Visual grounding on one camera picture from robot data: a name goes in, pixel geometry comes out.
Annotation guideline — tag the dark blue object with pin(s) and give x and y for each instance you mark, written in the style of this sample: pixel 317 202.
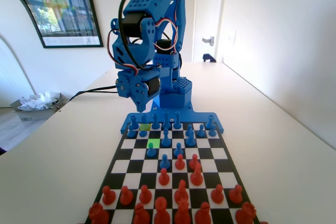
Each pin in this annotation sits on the dark blue object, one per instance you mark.
pixel 207 57

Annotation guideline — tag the white door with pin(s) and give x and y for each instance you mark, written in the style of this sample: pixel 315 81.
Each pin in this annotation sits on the white door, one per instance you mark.
pixel 207 3

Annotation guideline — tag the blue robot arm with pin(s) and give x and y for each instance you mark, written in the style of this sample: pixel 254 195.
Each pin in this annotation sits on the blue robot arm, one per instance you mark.
pixel 181 11

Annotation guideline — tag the cardboard box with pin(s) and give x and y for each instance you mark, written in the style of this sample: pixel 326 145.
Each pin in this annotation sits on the cardboard box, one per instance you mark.
pixel 34 115

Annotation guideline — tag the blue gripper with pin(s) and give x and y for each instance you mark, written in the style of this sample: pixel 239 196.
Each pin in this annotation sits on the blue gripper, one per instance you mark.
pixel 137 89

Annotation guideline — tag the red queen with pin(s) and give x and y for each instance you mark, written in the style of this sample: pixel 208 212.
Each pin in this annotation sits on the red queen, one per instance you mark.
pixel 182 213

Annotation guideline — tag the red bishop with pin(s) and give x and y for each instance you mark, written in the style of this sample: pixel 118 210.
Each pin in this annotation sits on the red bishop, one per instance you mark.
pixel 141 214
pixel 203 214

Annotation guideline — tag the framed poster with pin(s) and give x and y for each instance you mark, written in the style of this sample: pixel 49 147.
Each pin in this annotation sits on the framed poster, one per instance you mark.
pixel 65 11

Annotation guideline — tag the red rook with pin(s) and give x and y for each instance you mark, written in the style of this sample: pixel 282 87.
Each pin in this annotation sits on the red rook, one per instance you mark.
pixel 98 214
pixel 246 213

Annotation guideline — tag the blue queen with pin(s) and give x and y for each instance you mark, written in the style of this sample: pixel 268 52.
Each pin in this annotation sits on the blue queen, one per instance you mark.
pixel 177 120

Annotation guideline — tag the blue pawn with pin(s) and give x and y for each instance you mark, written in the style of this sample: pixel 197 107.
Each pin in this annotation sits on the blue pawn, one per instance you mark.
pixel 189 127
pixel 178 149
pixel 130 132
pixel 151 151
pixel 142 132
pixel 164 161
pixel 200 131
pixel 212 131

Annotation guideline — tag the black white chessboard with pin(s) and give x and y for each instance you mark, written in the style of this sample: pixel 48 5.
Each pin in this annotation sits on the black white chessboard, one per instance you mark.
pixel 141 167

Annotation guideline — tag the blue king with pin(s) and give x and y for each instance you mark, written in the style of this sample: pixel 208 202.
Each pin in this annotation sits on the blue king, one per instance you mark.
pixel 166 119

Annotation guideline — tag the white plastic bag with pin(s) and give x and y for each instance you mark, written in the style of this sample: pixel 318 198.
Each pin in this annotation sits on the white plastic bag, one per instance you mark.
pixel 36 102

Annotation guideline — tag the blue mount plate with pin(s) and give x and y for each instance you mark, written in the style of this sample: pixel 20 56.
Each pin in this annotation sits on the blue mount plate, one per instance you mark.
pixel 197 117

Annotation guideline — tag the red mount plate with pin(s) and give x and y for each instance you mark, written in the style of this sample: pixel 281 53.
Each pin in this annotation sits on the red mount plate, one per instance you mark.
pixel 263 222

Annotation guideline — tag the red king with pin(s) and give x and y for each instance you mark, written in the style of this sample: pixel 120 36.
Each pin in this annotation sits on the red king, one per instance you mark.
pixel 161 211

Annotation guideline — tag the red pawn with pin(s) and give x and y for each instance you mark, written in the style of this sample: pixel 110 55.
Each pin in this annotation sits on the red pawn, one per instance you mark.
pixel 126 195
pixel 217 194
pixel 108 195
pixel 145 195
pixel 235 194
pixel 179 162
pixel 164 177
pixel 194 161

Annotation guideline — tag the blue rook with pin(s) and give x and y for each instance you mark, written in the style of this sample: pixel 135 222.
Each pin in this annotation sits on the blue rook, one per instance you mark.
pixel 133 121
pixel 209 122

